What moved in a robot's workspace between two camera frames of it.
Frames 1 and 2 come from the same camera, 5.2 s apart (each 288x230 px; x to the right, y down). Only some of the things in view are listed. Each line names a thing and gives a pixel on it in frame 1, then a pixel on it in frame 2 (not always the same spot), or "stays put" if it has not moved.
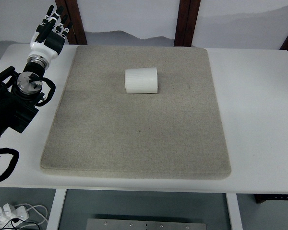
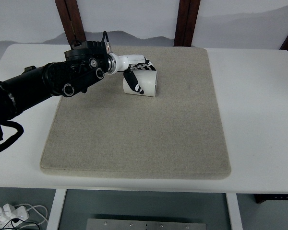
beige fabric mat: (98, 129) stays put
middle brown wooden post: (187, 16) stays put
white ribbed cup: (141, 80) stays put
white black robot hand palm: (51, 47) → (125, 61)
